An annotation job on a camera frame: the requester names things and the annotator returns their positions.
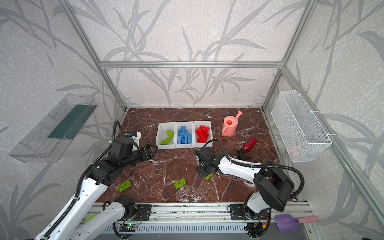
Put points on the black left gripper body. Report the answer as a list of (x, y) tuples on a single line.
[(147, 152)]

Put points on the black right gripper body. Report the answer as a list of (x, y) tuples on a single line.
[(202, 163)]

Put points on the green lego brick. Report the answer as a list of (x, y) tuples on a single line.
[(170, 134), (124, 186), (209, 176), (180, 183), (166, 141)]

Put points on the red lego brick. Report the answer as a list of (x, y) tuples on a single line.
[(204, 129), (201, 134), (201, 140)]

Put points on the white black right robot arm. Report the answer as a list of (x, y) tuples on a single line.
[(275, 184)]

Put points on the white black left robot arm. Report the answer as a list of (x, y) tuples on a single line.
[(123, 152)]

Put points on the white right sorting bin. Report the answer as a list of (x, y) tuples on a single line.
[(197, 125)]

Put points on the white middle sorting bin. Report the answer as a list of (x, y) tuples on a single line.
[(189, 127)]

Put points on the pink toy watering can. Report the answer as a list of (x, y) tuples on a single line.
[(230, 124)]

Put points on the red handled tool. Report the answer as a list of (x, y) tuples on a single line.
[(249, 144)]

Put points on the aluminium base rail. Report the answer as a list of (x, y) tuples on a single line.
[(216, 212)]

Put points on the green toy spade wooden handle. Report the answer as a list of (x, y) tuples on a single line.
[(90, 217)]

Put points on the clear wall shelf green mat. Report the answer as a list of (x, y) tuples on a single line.
[(49, 139)]

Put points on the white wire wall basket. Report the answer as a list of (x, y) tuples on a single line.
[(301, 132)]

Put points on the purple toy shovel pink handle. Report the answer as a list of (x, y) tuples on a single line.
[(287, 223)]

